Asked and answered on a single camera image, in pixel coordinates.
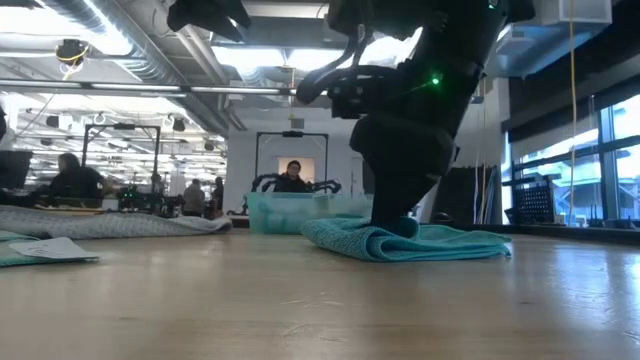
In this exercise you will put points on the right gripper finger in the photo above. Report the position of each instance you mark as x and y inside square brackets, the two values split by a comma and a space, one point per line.
[400, 200]

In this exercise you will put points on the teal microfiber towel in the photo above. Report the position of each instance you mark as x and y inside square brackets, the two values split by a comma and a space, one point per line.
[400, 245]

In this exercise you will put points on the grey waffle microfiber towel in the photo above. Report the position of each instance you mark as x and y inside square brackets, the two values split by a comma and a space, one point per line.
[125, 225]

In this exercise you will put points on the light green microfiber towel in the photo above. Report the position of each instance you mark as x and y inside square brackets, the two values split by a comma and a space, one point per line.
[10, 257]

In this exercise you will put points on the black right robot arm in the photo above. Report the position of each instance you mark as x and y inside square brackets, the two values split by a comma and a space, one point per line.
[425, 15]

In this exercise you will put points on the black leaning board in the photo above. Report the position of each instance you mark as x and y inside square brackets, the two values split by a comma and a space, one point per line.
[460, 195]

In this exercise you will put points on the long ceiling light bar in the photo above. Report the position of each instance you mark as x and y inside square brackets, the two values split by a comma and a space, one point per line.
[135, 87]

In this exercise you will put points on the person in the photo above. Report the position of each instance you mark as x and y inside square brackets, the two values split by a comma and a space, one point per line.
[193, 200]
[218, 192]
[75, 182]
[292, 180]

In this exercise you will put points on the teal mesh basket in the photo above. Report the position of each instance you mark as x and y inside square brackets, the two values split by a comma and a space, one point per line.
[280, 212]

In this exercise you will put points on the black perforated panel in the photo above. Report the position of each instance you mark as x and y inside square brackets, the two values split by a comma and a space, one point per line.
[534, 205]

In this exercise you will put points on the white ceiling box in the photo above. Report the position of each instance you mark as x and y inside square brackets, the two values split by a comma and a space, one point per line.
[575, 12]

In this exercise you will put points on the dark monitor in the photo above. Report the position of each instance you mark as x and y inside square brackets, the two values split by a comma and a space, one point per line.
[12, 170]

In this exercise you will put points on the silver ventilation duct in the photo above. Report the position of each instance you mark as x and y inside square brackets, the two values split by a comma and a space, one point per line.
[150, 40]

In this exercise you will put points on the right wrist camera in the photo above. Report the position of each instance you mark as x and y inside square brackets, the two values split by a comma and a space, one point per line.
[365, 92]

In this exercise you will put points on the black gantry frame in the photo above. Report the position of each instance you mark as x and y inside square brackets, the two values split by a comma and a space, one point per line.
[257, 150]
[85, 150]

